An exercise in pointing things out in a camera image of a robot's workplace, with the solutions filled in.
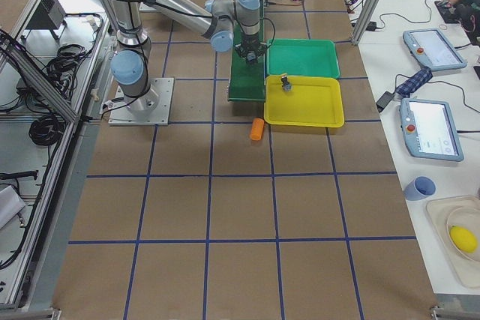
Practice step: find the yellow push button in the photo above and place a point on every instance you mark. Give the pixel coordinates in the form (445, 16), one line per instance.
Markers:
(285, 83)

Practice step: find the plain orange cylinder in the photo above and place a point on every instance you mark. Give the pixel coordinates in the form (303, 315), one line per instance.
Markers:
(257, 128)

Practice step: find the green conveyor belt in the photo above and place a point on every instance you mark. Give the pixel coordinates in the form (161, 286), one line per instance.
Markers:
(247, 82)

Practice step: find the green plastic tray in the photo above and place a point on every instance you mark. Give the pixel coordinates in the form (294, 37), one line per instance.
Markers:
(302, 57)

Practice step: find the yellow plastic tray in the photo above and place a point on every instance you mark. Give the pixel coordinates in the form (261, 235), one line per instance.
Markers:
(311, 102)

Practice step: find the black power adapter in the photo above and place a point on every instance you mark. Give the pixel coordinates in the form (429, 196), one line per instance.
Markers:
(384, 100)

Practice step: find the folded blue plaid umbrella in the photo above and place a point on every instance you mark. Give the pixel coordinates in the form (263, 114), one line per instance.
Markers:
(414, 83)

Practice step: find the far teach pendant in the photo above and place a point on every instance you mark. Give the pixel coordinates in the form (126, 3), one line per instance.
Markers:
(431, 48)

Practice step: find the teach pendant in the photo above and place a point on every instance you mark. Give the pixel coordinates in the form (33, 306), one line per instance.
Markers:
(429, 130)
(431, 48)

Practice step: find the near teach pendant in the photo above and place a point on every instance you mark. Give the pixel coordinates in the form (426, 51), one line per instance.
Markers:
(429, 130)

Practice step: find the blue plastic cup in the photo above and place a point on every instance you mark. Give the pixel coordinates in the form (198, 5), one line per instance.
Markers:
(419, 188)

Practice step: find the beige tray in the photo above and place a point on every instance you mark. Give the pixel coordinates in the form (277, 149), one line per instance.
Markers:
(456, 222)

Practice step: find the yellow lemon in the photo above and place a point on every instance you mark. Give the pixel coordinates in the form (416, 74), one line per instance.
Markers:
(463, 239)

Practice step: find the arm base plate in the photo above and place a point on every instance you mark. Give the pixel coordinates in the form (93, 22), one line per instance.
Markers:
(152, 108)

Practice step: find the aluminium frame post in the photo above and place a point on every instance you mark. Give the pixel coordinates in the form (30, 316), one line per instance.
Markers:
(373, 1)

